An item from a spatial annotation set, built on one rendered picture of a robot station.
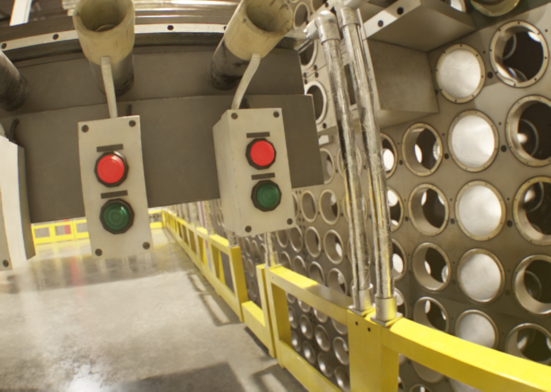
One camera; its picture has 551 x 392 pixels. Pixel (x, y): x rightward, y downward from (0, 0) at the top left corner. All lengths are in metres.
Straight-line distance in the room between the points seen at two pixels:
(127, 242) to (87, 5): 0.25
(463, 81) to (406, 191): 0.62
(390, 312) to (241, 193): 0.37
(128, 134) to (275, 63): 0.30
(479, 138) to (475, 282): 0.69
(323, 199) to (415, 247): 0.89
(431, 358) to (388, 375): 0.17
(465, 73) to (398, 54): 0.43
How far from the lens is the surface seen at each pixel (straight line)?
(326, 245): 2.30
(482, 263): 1.66
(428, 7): 1.11
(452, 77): 1.54
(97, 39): 0.32
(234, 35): 0.37
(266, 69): 0.54
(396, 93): 1.24
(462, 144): 1.48
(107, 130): 0.35
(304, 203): 2.51
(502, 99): 1.28
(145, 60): 0.51
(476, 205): 1.55
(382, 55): 1.26
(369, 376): 0.70
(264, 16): 0.40
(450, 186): 1.42
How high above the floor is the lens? 0.68
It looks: 1 degrees down
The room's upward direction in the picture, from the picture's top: 7 degrees counter-clockwise
